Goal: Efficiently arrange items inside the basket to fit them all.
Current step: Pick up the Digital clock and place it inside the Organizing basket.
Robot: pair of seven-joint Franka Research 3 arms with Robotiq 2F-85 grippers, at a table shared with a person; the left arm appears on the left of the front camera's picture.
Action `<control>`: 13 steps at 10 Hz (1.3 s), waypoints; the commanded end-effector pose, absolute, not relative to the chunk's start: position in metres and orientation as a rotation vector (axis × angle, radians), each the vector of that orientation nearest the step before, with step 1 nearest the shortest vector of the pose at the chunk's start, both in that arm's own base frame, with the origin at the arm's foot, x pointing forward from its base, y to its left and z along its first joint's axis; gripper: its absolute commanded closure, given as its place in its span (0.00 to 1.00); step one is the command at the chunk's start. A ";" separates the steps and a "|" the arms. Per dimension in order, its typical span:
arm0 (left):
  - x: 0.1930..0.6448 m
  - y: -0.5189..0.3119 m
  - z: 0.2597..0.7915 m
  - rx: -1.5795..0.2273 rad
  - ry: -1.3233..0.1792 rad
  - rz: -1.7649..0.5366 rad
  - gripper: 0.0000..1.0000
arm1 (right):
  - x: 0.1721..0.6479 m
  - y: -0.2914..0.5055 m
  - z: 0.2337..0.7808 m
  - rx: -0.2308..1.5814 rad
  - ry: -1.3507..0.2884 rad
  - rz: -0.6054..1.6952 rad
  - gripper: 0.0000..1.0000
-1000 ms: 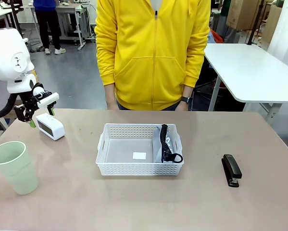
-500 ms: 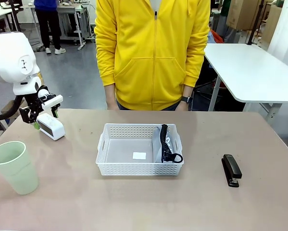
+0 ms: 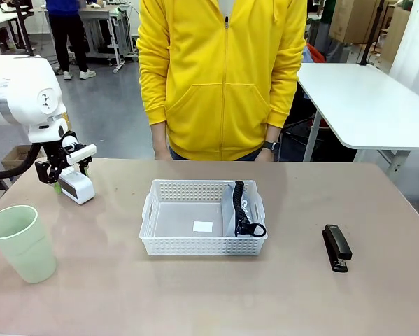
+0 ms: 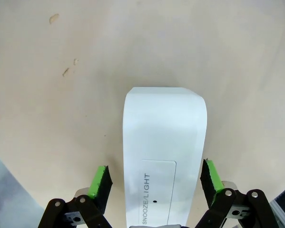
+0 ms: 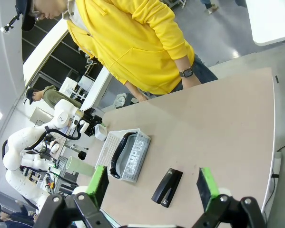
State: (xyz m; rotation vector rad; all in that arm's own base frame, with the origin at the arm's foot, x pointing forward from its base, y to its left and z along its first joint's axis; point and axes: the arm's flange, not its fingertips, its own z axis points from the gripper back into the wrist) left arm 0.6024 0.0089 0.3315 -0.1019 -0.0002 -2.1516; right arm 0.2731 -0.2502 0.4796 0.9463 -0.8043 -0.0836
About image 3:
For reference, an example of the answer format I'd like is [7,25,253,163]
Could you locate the person's right forearm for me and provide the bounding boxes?
[138,62,170,144]

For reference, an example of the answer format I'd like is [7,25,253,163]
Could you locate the white side table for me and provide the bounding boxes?
[295,62,419,178]

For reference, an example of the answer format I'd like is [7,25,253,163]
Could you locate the grey black zip case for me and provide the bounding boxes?
[229,179,267,239]

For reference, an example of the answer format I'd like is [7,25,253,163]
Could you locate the person's left forearm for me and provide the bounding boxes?
[264,62,304,144]

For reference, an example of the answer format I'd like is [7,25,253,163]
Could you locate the pale green plastic cup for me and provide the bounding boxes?
[0,204,58,285]

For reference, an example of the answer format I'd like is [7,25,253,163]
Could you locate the person's right hand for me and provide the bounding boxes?
[153,139,172,161]

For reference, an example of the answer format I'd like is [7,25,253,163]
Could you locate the black stand pole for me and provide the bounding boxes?
[358,0,382,67]

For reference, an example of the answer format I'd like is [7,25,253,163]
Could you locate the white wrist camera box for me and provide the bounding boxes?
[66,143,97,165]

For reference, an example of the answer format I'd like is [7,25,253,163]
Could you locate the background workbench white legs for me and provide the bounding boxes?
[78,2,140,74]

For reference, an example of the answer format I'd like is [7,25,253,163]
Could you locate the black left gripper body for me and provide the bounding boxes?
[40,131,79,169]

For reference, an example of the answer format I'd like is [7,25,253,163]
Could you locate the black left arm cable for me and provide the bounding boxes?
[0,142,44,180]

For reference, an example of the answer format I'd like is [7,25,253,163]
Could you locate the white perforated plastic basket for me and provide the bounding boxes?
[139,178,269,257]

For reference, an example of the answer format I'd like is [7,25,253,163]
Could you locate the person in yellow hoodie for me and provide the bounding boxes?
[136,0,308,162]

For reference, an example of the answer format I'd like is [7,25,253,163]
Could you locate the background person in blue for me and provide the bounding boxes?
[44,0,97,81]

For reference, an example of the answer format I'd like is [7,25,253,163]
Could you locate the white handheld electronic device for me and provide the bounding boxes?
[57,167,96,205]

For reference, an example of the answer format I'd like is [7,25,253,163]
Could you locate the white board panel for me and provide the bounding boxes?
[388,0,419,92]

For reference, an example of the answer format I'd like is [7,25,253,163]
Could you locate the small open cardboard box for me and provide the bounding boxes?
[1,143,39,169]

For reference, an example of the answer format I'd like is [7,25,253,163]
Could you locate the grey fabric pouch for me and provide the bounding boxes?
[222,181,263,239]

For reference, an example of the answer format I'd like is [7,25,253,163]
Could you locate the person's left hand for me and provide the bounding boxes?
[255,148,279,162]

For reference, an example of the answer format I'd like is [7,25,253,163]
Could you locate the white paper label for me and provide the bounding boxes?
[192,220,214,233]

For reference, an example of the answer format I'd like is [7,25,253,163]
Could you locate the black stapler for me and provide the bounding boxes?
[321,223,353,274]

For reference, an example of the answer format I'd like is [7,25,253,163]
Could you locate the large cardboard box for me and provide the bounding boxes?
[329,0,387,45]

